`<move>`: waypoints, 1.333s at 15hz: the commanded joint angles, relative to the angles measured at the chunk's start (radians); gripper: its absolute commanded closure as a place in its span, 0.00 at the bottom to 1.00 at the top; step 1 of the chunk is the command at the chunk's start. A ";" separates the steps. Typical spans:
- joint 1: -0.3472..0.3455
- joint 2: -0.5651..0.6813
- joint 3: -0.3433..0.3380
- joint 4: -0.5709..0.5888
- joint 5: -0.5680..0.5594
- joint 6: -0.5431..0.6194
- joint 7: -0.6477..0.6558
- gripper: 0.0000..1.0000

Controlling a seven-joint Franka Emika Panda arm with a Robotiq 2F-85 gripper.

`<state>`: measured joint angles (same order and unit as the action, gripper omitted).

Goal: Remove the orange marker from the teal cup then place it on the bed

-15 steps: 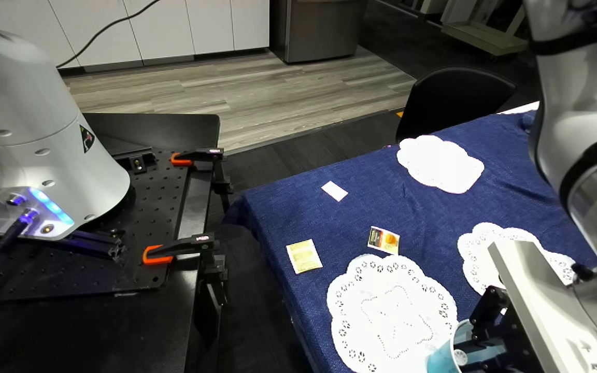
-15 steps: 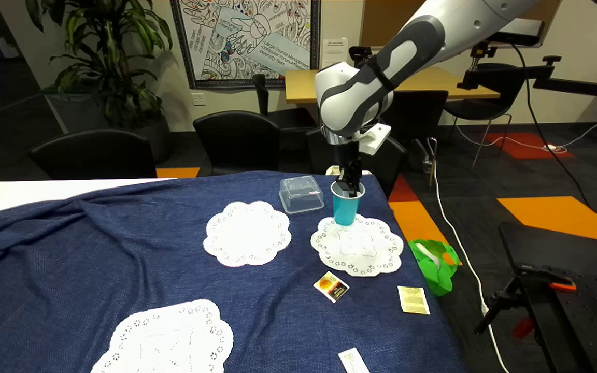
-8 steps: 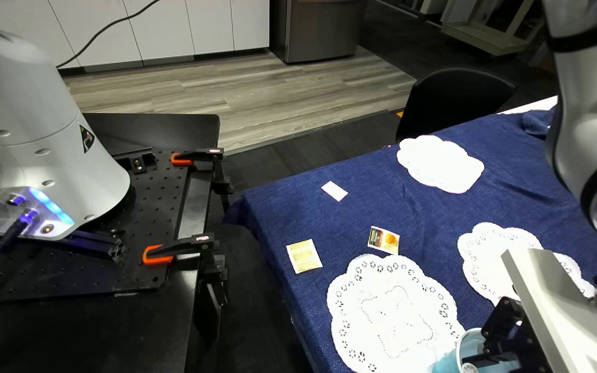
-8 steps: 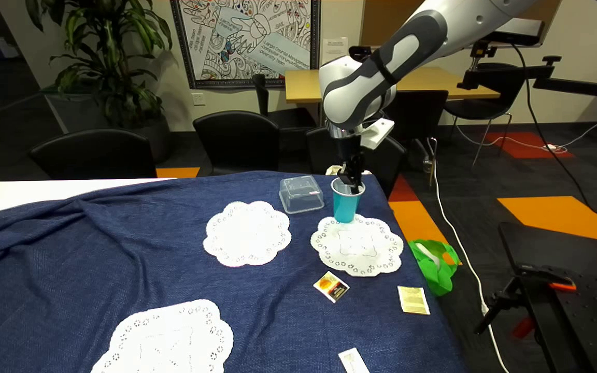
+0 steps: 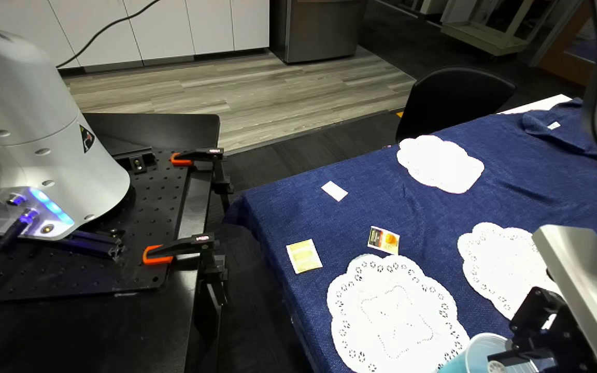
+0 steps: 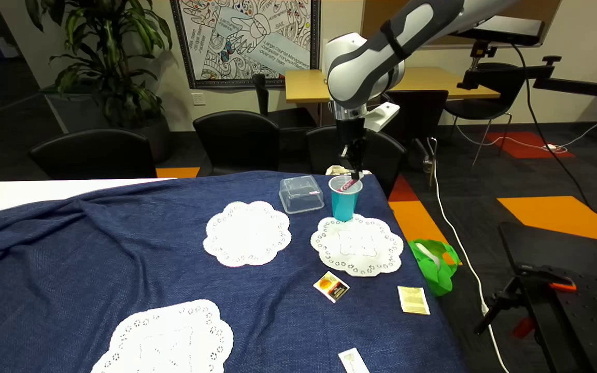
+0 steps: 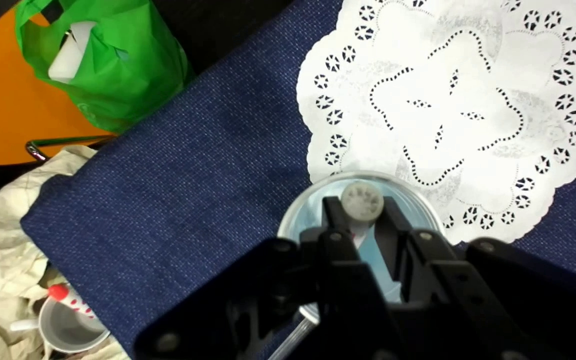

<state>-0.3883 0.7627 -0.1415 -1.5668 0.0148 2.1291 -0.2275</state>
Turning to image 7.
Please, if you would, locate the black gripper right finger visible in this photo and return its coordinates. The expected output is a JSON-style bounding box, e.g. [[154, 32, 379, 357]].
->
[[372, 195, 461, 270]]

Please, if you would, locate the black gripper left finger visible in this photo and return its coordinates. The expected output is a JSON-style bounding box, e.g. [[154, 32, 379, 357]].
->
[[299, 193, 371, 270]]

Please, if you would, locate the teal plastic cup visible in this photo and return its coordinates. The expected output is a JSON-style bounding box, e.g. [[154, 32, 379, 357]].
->
[[276, 170, 445, 323]]

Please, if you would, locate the dark blue bed sheet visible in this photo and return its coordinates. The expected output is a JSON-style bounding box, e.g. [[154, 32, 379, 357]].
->
[[18, 0, 576, 357]]

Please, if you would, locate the red white marker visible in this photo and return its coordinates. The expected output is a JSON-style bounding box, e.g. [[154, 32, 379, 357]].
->
[[49, 282, 96, 319]]

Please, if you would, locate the small clear cup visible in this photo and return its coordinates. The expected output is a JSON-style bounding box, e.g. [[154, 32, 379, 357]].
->
[[9, 292, 114, 357]]

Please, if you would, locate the white paper doily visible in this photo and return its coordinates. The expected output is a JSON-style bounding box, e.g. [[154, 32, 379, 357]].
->
[[295, 0, 576, 245]]

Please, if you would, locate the green plastic bag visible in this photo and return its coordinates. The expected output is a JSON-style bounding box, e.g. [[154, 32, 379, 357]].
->
[[13, 0, 194, 135]]

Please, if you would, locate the white item in bag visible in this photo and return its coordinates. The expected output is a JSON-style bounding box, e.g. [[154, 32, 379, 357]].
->
[[46, 17, 99, 86]]

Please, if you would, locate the crumpled beige cloth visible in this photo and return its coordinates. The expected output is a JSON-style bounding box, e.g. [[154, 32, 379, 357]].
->
[[0, 144, 134, 360]]

